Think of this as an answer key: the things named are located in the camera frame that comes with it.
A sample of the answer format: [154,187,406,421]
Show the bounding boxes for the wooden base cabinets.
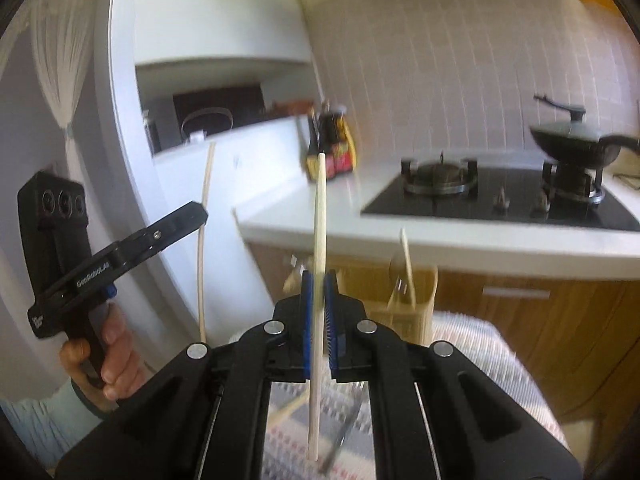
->
[247,242,640,426]

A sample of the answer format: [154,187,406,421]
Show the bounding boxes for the striped woven table mat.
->
[232,310,571,480]

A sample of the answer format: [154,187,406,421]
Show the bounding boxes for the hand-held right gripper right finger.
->
[323,269,585,480]

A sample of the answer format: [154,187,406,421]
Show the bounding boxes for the white kitchen countertop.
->
[240,147,640,281]

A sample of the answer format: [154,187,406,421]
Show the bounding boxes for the tall soy sauce bottle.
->
[302,107,326,181]

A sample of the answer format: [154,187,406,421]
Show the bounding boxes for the black gas stove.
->
[360,152,640,233]

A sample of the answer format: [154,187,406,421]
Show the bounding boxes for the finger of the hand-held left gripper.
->
[119,201,209,267]

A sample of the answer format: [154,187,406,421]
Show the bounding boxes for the black wok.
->
[529,120,640,168]

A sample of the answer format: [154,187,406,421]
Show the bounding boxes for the short dark sauce bottle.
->
[322,104,359,181]

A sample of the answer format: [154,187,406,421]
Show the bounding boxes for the yellow plastic utensil basket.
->
[285,260,440,343]

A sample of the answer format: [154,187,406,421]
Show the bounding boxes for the orange packet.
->
[272,100,313,116]

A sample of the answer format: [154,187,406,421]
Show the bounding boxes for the person's left hand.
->
[59,304,151,402]

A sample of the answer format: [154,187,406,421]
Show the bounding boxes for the metal pot with handle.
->
[180,107,236,138]

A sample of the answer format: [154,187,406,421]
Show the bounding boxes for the person's left forearm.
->
[0,377,121,466]

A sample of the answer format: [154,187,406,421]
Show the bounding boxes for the white sheer curtain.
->
[27,0,98,201]

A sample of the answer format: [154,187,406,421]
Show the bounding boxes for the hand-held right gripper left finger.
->
[54,269,318,480]

